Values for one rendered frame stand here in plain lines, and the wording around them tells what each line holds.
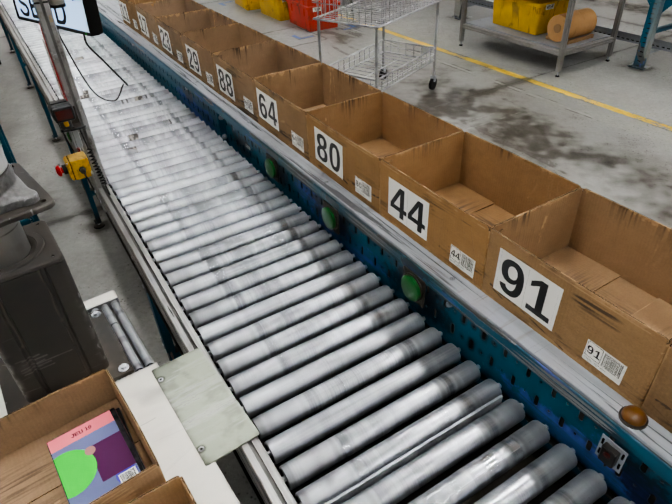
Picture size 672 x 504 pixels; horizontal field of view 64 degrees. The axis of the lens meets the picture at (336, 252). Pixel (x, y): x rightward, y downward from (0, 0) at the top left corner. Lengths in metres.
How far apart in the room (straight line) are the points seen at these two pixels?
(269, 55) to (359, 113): 0.78
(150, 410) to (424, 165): 0.92
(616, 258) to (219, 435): 0.95
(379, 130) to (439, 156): 0.40
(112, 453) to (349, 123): 1.19
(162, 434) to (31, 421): 0.25
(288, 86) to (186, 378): 1.22
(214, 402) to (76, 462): 0.28
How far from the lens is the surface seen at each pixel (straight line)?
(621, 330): 1.06
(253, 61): 2.48
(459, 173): 1.64
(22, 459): 1.29
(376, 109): 1.87
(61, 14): 2.13
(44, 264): 1.19
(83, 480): 1.17
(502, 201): 1.55
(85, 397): 1.28
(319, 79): 2.19
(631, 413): 1.07
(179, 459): 1.17
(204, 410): 1.23
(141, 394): 1.30
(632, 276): 1.38
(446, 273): 1.29
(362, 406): 1.20
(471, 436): 1.17
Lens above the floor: 1.69
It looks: 36 degrees down
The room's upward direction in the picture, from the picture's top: 3 degrees counter-clockwise
